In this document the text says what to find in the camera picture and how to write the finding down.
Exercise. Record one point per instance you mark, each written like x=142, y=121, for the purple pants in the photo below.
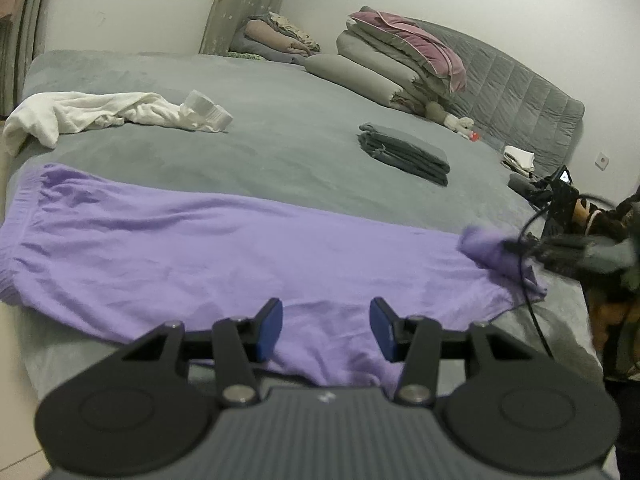
x=200, y=250

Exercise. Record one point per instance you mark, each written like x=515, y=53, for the stack of grey quilts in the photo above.
x=370, y=55

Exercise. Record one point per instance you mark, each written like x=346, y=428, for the beige blanket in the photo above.
x=275, y=37

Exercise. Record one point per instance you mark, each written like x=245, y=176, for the floral patterned cloth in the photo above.
x=295, y=30

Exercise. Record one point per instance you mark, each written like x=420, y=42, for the grey bed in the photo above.
x=275, y=110

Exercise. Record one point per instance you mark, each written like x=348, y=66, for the white folded cloth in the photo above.
x=520, y=157

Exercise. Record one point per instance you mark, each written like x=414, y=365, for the white plush toy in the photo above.
x=460, y=124

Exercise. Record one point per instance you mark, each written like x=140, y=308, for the green patterned cloth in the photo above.
x=245, y=55

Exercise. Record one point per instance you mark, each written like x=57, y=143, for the dark grey garment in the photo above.
x=400, y=152

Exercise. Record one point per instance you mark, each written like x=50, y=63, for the white wall socket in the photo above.
x=603, y=161

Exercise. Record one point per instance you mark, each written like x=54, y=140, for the grey quilted headboard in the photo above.
x=515, y=90

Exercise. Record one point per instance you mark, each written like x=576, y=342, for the pink pillow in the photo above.
x=420, y=40

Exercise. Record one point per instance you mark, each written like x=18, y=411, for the star-patterned grey curtain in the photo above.
x=30, y=35
x=240, y=5

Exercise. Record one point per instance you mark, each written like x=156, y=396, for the white pants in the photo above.
x=75, y=110

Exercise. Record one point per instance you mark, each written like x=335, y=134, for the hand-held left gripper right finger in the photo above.
x=382, y=330

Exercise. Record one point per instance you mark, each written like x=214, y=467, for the grey-green garment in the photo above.
x=525, y=185

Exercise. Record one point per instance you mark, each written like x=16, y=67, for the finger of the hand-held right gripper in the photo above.
x=522, y=248

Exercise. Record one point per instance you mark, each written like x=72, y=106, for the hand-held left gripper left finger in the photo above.
x=270, y=330

